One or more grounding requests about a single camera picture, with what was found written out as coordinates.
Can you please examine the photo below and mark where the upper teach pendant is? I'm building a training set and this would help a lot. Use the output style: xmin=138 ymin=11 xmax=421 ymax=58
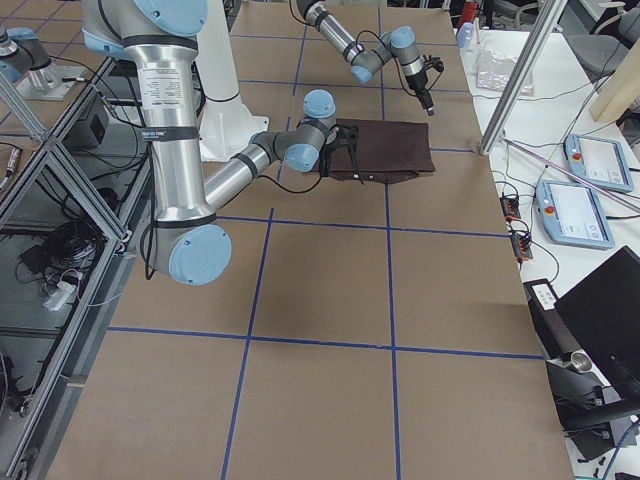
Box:
xmin=564 ymin=134 xmax=634 ymax=193

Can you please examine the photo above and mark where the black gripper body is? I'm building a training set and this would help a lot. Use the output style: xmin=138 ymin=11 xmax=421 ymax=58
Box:
xmin=333 ymin=125 xmax=359 ymax=150
xmin=405 ymin=72 xmax=430 ymax=100

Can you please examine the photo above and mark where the silver foil bag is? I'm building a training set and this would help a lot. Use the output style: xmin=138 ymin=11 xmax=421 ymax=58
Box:
xmin=476 ymin=50 xmax=518 ymax=91

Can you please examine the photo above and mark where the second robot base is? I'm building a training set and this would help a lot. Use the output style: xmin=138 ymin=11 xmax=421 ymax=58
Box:
xmin=1 ymin=25 xmax=71 ymax=101

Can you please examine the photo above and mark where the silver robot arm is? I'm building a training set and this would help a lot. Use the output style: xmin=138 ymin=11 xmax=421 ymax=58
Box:
xmin=82 ymin=1 xmax=336 ymax=286
xmin=296 ymin=1 xmax=444 ymax=116

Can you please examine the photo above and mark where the black camera stand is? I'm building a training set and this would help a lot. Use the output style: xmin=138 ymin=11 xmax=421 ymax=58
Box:
xmin=546 ymin=361 xmax=639 ymax=460

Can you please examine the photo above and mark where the dark brown t-shirt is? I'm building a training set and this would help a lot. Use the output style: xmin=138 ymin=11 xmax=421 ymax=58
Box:
xmin=328 ymin=118 xmax=436 ymax=184

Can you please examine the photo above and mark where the black labelled box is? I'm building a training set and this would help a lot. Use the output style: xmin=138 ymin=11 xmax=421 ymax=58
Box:
xmin=523 ymin=279 xmax=565 ymax=358

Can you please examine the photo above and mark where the black monitor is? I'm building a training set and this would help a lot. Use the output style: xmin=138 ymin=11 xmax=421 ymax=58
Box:
xmin=556 ymin=246 xmax=639 ymax=398

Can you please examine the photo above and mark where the teach pendant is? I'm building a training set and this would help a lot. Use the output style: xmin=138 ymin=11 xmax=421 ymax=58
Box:
xmin=535 ymin=181 xmax=615 ymax=250
xmin=564 ymin=134 xmax=634 ymax=193

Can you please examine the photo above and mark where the aluminium frame rack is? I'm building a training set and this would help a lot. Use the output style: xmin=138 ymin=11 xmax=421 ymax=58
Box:
xmin=1 ymin=60 xmax=149 ymax=479

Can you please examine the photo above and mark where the blue white bottle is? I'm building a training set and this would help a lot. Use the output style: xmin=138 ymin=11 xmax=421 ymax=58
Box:
xmin=456 ymin=22 xmax=475 ymax=50

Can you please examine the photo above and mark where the lower teach pendant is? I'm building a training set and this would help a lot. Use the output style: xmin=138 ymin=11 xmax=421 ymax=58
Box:
xmin=535 ymin=181 xmax=615 ymax=250

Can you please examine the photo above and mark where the aluminium frame post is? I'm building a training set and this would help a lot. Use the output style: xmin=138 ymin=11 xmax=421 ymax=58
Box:
xmin=479 ymin=0 xmax=568 ymax=156

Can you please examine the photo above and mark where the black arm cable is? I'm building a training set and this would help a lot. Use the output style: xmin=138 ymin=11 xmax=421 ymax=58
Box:
xmin=143 ymin=149 xmax=366 ymax=281

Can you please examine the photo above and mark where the wooden beam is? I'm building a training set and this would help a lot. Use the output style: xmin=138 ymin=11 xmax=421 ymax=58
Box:
xmin=590 ymin=0 xmax=640 ymax=124

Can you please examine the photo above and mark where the orange terminal board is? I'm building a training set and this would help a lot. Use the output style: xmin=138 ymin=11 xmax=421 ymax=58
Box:
xmin=500 ymin=195 xmax=522 ymax=222

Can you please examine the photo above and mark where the white power strip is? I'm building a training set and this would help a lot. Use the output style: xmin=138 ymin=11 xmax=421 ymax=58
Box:
xmin=43 ymin=280 xmax=77 ymax=312

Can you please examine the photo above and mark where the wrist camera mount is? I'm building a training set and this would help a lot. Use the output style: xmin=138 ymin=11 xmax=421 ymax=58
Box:
xmin=423 ymin=55 xmax=445 ymax=74
xmin=318 ymin=145 xmax=334 ymax=177

